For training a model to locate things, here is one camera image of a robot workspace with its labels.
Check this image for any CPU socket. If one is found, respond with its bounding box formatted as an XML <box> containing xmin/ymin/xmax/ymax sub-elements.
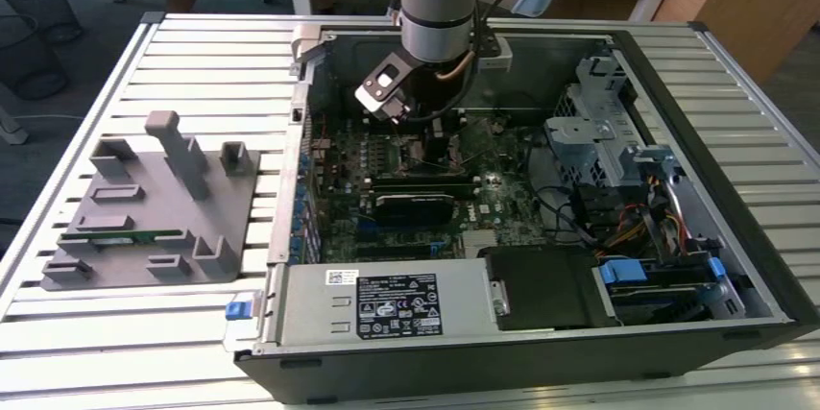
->
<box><xmin>397</xmin><ymin>133</ymin><xmax>463</xmax><ymax>177</ymax></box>

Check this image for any black expansion slot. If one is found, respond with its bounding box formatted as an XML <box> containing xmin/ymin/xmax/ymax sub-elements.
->
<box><xmin>353</xmin><ymin>245</ymin><xmax>442</xmax><ymax>259</ymax></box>

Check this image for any hard disk in blue carrier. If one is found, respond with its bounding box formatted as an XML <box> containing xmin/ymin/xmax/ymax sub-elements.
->
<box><xmin>594</xmin><ymin>255</ymin><xmax>731</xmax><ymax>327</ymax></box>

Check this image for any black plastic shroud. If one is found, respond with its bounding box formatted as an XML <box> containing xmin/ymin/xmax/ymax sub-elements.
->
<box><xmin>479</xmin><ymin>245</ymin><xmax>621</xmax><ymax>333</ymax></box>

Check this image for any black graphics card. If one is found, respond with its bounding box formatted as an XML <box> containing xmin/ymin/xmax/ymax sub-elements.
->
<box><xmin>373</xmin><ymin>191</ymin><xmax>458</xmax><ymax>228</ymax></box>

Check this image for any green RAM stick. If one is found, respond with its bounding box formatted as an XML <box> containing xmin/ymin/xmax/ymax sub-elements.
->
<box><xmin>58</xmin><ymin>229</ymin><xmax>181</xmax><ymax>245</ymax></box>

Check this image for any silver power supply unit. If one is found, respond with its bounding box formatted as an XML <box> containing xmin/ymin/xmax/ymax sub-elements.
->
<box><xmin>253</xmin><ymin>257</ymin><xmax>507</xmax><ymax>350</ymax></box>

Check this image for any metal socket cover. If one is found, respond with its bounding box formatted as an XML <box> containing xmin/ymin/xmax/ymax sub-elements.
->
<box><xmin>457</xmin><ymin>109</ymin><xmax>507</xmax><ymax>174</ymax></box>

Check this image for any plastic parts rack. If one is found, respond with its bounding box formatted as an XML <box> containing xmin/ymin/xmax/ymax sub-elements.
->
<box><xmin>38</xmin><ymin>110</ymin><xmax>263</xmax><ymax>292</ymax></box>

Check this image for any white table leg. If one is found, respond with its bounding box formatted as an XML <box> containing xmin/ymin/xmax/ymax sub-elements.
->
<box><xmin>0</xmin><ymin>78</ymin><xmax>31</xmax><ymax>146</ymax></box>

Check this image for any black PC case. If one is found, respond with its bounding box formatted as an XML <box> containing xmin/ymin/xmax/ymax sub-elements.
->
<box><xmin>219</xmin><ymin>20</ymin><xmax>820</xmax><ymax>404</ymax></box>

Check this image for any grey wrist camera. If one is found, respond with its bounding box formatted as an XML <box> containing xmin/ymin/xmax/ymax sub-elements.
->
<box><xmin>475</xmin><ymin>35</ymin><xmax>514</xmax><ymax>71</ymax></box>

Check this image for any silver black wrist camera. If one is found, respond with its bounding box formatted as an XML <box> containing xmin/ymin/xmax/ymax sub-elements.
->
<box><xmin>353</xmin><ymin>48</ymin><xmax>415</xmax><ymax>124</ymax></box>

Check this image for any grey case handle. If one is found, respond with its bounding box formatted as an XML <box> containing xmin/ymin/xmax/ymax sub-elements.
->
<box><xmin>287</xmin><ymin>24</ymin><xmax>322</xmax><ymax>81</ymax></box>

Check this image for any orange yellow wire bundle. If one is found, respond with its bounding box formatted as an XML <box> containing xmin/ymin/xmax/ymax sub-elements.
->
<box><xmin>598</xmin><ymin>203</ymin><xmax>690</xmax><ymax>260</ymax></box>

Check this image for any silver chipset heatsink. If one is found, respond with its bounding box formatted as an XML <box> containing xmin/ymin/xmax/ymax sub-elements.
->
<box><xmin>461</xmin><ymin>229</ymin><xmax>499</xmax><ymax>252</ymax></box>

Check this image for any black RAM slot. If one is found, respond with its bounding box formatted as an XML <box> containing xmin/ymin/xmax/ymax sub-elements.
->
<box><xmin>367</xmin><ymin>183</ymin><xmax>482</xmax><ymax>191</ymax></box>
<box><xmin>367</xmin><ymin>188</ymin><xmax>482</xmax><ymax>197</ymax></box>
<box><xmin>367</xmin><ymin>179</ymin><xmax>482</xmax><ymax>185</ymax></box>
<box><xmin>367</xmin><ymin>173</ymin><xmax>482</xmax><ymax>181</ymax></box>

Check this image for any green motherboard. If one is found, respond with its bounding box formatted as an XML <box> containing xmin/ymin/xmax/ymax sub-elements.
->
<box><xmin>305</xmin><ymin>109</ymin><xmax>557</xmax><ymax>262</ymax></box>

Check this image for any silver metal drive cage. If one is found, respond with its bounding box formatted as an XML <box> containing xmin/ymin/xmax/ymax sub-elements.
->
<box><xmin>541</xmin><ymin>55</ymin><xmax>645</xmax><ymax>190</ymax></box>

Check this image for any black mesh wastebasket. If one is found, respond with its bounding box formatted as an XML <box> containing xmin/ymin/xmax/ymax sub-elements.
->
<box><xmin>0</xmin><ymin>13</ymin><xmax>70</xmax><ymax>100</ymax></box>
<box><xmin>0</xmin><ymin>0</ymin><xmax>85</xmax><ymax>44</ymax></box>

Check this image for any wooden cabinet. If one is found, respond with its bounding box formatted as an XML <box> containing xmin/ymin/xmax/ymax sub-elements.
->
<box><xmin>653</xmin><ymin>0</ymin><xmax>820</xmax><ymax>85</ymax></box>

